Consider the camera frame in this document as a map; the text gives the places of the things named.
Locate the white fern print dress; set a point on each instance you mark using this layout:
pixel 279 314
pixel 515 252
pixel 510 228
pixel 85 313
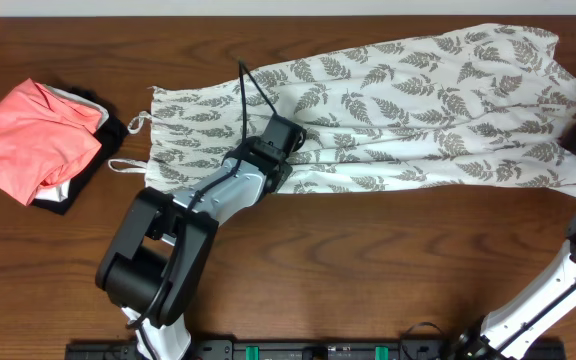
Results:
pixel 484 105

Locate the black garment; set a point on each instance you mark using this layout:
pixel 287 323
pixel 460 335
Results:
pixel 110 134

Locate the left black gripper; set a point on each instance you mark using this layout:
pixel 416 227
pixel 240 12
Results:
pixel 284 172

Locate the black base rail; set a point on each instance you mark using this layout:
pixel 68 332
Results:
pixel 410 346

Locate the pink garment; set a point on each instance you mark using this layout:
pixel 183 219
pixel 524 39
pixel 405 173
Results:
pixel 47 137

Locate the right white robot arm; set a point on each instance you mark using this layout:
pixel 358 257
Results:
pixel 509 332

